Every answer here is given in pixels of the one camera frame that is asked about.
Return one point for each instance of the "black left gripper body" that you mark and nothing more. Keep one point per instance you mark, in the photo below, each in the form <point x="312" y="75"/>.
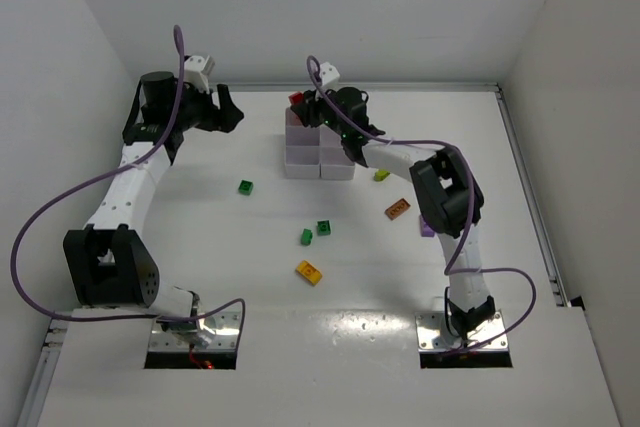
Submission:
<point x="214" y="110"/>

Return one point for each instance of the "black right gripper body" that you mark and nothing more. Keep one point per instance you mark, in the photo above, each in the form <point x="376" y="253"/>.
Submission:
<point x="310" y="110"/>

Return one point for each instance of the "dark green lego brick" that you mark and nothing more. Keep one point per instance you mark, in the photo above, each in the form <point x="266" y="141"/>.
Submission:
<point x="323" y="228"/>

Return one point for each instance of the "lime green lego brick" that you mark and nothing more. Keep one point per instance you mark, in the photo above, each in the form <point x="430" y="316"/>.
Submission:
<point x="306" y="237"/>

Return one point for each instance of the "orange-brown long lego brick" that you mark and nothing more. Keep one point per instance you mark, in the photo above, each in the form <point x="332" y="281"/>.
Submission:
<point x="397" y="209"/>

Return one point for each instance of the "yellow lego brick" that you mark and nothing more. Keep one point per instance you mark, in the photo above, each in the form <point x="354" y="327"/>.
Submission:
<point x="309" y="272"/>

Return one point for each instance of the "purple square lego brick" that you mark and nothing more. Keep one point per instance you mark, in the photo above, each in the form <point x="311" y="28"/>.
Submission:
<point x="425" y="229"/>

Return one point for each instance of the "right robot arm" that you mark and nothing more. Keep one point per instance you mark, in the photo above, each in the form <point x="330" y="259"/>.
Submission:
<point x="447" y="195"/>

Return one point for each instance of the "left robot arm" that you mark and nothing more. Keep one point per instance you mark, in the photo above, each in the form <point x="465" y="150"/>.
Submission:
<point x="109" y="264"/>

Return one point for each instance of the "white compartment container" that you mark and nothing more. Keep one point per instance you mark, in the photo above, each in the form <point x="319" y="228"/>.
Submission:
<point x="314" y="153"/>

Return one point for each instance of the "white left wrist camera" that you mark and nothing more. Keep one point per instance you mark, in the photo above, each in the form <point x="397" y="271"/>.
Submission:
<point x="197" y="71"/>

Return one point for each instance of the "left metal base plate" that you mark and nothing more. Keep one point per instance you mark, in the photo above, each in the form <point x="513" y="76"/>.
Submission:
<point x="218" y="334"/>

